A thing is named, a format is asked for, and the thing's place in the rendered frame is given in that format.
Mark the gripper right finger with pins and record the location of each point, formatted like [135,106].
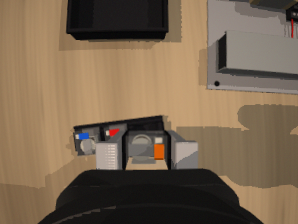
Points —
[181,154]

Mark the black open-top tray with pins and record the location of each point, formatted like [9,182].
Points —
[125,19]

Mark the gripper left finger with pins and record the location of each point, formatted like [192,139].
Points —
[108,154]

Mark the grey mounting plate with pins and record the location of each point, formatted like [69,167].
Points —
[240,15]

